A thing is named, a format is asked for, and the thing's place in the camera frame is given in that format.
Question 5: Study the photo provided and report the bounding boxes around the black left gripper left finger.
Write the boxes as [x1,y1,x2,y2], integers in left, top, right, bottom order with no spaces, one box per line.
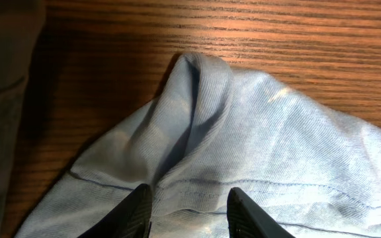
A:
[78,184,152,238]

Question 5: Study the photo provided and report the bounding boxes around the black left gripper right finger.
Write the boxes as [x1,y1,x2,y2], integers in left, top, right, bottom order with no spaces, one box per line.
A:
[227,187,294,238]

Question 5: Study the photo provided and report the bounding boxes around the light blue printed t-shirt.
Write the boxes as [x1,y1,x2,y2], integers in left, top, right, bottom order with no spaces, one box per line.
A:
[17,53,381,237]

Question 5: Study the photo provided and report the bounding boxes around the folded grey garment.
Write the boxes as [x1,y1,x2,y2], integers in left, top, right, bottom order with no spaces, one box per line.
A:
[0,0,46,232]

